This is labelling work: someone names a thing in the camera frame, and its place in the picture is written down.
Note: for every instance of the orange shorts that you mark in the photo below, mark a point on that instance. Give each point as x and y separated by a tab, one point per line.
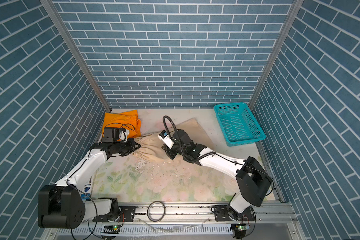
127	120

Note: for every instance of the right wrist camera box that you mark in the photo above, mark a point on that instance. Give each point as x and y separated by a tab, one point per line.
164	136

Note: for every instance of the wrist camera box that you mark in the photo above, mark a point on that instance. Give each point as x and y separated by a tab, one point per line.
113	135
164	136

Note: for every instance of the aluminium corner post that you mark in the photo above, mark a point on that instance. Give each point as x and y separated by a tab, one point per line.
292	14
69	41

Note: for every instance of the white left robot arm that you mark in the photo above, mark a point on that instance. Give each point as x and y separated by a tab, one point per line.
61	206

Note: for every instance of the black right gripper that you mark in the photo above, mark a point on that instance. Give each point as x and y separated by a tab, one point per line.
172	154

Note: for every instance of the small white blue box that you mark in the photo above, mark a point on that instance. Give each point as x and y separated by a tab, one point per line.
87	189

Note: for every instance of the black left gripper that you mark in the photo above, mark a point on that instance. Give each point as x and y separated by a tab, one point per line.
132	147

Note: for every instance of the right aluminium corner post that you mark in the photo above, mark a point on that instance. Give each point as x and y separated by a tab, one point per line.
292	14

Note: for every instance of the teal plastic basket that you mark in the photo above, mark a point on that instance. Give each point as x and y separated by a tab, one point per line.
238	124

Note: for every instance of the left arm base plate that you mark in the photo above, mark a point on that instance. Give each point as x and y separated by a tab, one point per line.
123	213

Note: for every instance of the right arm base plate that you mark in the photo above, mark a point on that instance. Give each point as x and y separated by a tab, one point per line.
226	213

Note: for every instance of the left aluminium corner post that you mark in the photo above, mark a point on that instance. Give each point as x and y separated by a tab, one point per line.
69	41

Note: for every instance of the aluminium front rail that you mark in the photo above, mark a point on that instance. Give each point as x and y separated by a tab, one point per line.
186	221

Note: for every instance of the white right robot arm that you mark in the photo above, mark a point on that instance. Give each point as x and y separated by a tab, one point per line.
253	182

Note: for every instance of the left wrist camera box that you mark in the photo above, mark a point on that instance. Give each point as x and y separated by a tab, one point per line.
113	135

